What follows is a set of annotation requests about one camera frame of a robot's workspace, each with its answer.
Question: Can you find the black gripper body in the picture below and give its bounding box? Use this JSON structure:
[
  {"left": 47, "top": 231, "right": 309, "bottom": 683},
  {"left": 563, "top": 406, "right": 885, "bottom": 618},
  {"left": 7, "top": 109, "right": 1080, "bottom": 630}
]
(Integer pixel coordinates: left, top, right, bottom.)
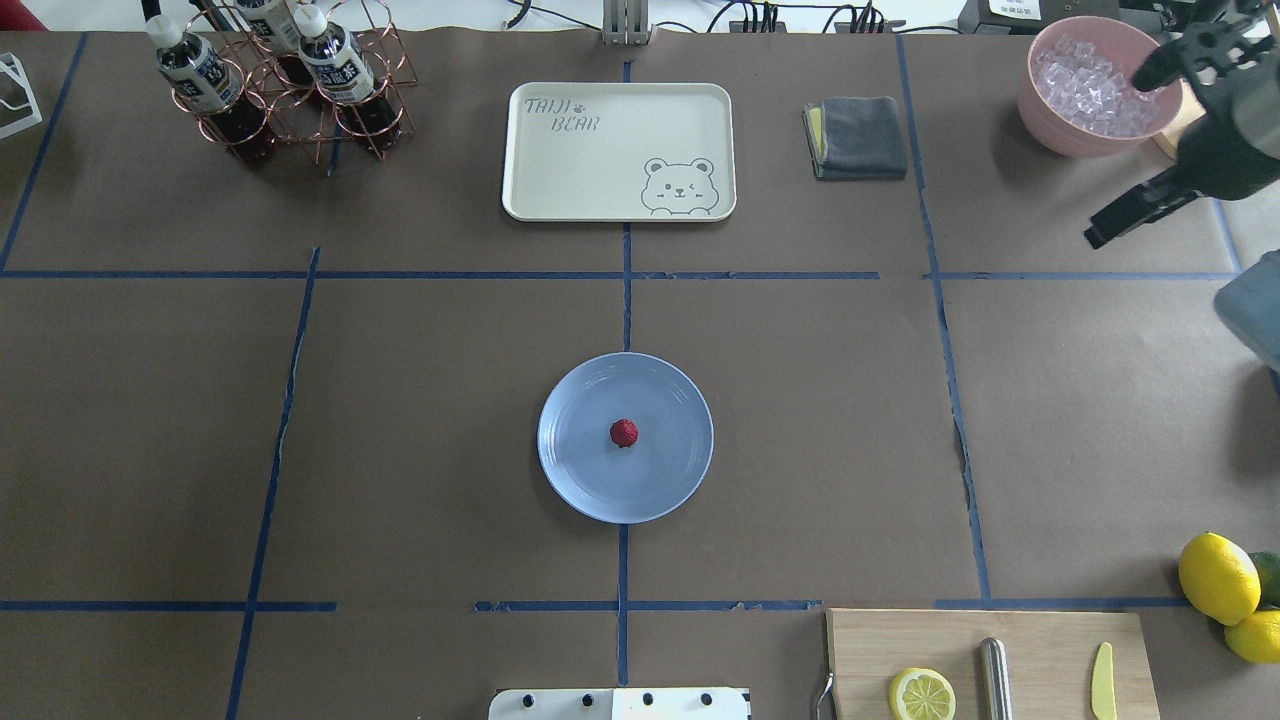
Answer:
[{"left": 1132, "top": 1, "right": 1277, "bottom": 199}]

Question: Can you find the blue plate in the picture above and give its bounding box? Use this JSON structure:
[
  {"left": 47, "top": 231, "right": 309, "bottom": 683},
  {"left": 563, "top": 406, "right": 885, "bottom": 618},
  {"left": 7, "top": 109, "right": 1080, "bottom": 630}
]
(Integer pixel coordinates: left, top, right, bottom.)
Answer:
[{"left": 535, "top": 352, "right": 716, "bottom": 524}]

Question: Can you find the red strawberry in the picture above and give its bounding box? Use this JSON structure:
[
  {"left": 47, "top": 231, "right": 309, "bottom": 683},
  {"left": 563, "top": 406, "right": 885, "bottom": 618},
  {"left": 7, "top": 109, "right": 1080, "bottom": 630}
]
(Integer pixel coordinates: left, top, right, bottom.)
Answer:
[{"left": 609, "top": 418, "right": 640, "bottom": 448}]

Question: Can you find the wooden stand with carton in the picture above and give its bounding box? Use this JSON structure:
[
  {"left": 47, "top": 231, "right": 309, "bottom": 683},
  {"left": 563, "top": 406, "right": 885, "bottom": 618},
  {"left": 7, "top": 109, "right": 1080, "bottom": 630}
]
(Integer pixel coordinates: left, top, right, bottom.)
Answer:
[{"left": 1153, "top": 81, "right": 1204, "bottom": 161}]

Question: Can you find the pink ice bowl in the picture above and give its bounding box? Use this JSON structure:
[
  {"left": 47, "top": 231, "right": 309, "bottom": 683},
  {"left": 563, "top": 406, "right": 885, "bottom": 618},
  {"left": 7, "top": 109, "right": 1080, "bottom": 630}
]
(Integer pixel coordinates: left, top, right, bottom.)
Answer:
[{"left": 1018, "top": 15, "right": 1187, "bottom": 158}]

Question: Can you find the grey folded cloth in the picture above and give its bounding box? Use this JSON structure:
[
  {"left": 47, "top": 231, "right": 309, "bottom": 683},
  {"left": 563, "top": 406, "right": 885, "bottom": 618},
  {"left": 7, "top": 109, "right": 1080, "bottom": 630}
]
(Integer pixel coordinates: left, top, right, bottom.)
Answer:
[{"left": 803, "top": 96, "right": 908, "bottom": 181}]

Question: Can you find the yellow lemon lower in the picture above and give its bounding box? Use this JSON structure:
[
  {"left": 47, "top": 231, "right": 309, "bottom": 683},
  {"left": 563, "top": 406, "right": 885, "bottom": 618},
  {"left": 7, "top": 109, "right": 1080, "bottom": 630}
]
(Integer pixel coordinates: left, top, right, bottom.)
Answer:
[{"left": 1178, "top": 532, "right": 1262, "bottom": 626}]

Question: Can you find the yellow lemon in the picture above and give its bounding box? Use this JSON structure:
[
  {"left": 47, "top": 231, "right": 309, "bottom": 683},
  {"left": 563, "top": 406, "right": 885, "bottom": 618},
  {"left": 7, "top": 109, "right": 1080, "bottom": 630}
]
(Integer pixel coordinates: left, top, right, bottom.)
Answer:
[
  {"left": 1178, "top": 532, "right": 1262, "bottom": 626},
  {"left": 1224, "top": 609, "right": 1280, "bottom": 664}
]

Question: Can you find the yellow lemon upper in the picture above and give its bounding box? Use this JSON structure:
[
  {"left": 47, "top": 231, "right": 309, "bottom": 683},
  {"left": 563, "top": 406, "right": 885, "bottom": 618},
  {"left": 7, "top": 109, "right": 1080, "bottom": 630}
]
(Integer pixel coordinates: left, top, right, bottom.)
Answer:
[{"left": 1224, "top": 609, "right": 1280, "bottom": 664}]

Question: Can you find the wooden cutting board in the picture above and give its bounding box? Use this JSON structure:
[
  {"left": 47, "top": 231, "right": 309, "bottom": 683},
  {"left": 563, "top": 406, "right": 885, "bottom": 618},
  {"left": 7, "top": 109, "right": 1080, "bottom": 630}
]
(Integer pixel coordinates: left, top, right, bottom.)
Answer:
[{"left": 826, "top": 609, "right": 1162, "bottom": 720}]

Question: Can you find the steel rod black cap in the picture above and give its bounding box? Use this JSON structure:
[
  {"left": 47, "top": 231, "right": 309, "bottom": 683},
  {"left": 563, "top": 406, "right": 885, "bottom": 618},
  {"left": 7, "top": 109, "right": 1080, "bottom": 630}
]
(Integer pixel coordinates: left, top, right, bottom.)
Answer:
[{"left": 979, "top": 637, "right": 1014, "bottom": 719}]

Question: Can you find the yellow plastic knife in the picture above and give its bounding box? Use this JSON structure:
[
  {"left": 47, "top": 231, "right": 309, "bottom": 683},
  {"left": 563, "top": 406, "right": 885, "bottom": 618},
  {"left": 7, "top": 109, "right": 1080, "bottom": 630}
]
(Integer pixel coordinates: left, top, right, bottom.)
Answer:
[{"left": 1089, "top": 641, "right": 1117, "bottom": 720}]

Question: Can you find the lemon half slice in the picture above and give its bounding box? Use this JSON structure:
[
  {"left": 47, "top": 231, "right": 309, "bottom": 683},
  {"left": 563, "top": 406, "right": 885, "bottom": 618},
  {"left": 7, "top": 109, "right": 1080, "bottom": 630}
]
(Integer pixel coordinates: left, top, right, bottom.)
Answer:
[{"left": 887, "top": 667, "right": 957, "bottom": 720}]

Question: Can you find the cream bear tray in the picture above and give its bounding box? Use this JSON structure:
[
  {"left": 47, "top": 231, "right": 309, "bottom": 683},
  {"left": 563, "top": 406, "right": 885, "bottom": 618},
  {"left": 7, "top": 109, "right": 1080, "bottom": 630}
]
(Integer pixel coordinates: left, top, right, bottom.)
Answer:
[{"left": 500, "top": 82, "right": 737, "bottom": 223}]

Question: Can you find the drink bottle bottom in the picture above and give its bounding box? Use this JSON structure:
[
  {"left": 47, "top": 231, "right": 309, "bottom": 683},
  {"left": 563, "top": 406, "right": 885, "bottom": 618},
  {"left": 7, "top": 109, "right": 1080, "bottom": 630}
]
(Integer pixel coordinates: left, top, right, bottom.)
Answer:
[{"left": 292, "top": 4, "right": 401, "bottom": 154}]

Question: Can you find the drink bottle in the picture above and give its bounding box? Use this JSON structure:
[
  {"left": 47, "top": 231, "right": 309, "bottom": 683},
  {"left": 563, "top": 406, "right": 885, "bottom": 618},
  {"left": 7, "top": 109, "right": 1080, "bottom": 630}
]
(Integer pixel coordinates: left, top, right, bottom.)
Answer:
[
  {"left": 292, "top": 4, "right": 401, "bottom": 154},
  {"left": 234, "top": 1, "right": 301, "bottom": 56},
  {"left": 143, "top": 14, "right": 276, "bottom": 165}
]

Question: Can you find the drink bottle right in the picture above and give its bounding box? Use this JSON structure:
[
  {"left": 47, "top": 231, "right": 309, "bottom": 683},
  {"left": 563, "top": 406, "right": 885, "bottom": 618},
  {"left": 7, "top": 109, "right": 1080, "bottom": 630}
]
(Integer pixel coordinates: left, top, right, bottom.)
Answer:
[{"left": 234, "top": 1, "right": 301, "bottom": 56}]

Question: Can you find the drink bottle left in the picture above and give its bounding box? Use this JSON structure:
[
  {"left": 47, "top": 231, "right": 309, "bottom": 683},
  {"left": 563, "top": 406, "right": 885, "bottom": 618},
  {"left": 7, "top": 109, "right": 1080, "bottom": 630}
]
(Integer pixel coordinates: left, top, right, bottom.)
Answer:
[{"left": 143, "top": 14, "right": 276, "bottom": 165}]

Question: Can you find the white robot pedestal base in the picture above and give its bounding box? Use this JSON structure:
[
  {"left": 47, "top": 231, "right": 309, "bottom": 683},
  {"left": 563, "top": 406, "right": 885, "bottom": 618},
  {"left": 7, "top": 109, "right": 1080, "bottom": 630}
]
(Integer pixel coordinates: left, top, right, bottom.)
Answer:
[{"left": 488, "top": 685, "right": 753, "bottom": 719}]

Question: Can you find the copper wire bottle rack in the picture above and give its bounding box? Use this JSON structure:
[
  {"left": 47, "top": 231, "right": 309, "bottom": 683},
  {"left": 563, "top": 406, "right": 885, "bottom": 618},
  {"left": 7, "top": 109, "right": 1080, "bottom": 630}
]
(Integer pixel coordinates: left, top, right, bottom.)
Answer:
[{"left": 166, "top": 1, "right": 419, "bottom": 176}]

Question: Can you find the white wire cup rack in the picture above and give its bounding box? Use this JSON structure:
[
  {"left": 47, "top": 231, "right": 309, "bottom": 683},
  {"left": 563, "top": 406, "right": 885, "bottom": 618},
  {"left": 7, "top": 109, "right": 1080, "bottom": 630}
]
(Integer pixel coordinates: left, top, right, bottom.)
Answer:
[{"left": 1, "top": 53, "right": 44, "bottom": 140}]

